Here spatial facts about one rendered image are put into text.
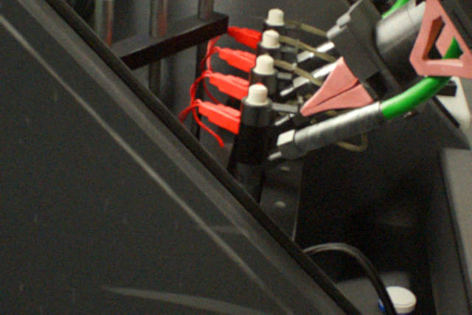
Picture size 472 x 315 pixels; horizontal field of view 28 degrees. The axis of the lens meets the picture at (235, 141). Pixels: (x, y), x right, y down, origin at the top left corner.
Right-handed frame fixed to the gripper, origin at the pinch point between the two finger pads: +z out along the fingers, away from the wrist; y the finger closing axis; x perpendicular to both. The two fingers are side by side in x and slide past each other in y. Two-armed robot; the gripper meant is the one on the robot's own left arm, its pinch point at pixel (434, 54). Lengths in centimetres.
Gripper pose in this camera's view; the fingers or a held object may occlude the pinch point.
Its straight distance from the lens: 70.1
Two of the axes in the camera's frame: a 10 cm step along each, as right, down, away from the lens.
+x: 5.1, 8.6, -0.7
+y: -7.5, 4.0, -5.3
